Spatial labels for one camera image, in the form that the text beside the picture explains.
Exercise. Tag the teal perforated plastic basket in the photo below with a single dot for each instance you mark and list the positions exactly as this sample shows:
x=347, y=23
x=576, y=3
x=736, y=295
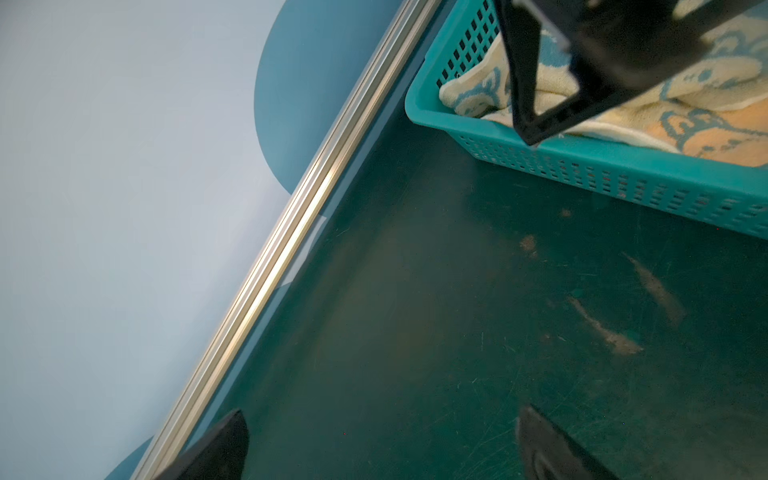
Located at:
x=727, y=196

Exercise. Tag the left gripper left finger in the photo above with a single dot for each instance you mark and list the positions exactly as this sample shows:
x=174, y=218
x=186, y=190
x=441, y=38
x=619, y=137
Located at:
x=219, y=454

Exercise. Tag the aluminium frame back rail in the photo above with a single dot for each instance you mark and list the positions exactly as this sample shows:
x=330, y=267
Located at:
x=329, y=163

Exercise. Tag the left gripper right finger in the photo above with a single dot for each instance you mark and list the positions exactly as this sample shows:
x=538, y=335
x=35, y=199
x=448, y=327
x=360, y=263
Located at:
x=548, y=452

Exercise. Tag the bunny face pattern towel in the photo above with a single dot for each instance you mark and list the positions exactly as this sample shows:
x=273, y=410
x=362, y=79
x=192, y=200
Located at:
x=716, y=109

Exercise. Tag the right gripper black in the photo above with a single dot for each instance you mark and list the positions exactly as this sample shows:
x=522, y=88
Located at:
x=616, y=49

